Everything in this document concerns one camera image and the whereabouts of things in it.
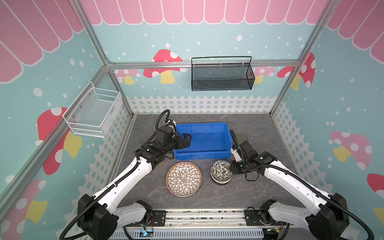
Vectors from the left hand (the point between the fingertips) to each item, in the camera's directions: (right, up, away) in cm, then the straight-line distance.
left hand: (184, 140), depth 78 cm
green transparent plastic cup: (+37, 0, +24) cm, 45 cm away
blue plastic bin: (+15, -2, +26) cm, 30 cm away
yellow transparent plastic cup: (-6, -7, -21) cm, 23 cm away
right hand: (+25, -15, +1) cm, 29 cm away
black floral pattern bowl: (+21, -18, +5) cm, 28 cm away
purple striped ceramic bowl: (+19, -23, 0) cm, 30 cm away
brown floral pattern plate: (-1, -23, +7) cm, 24 cm away
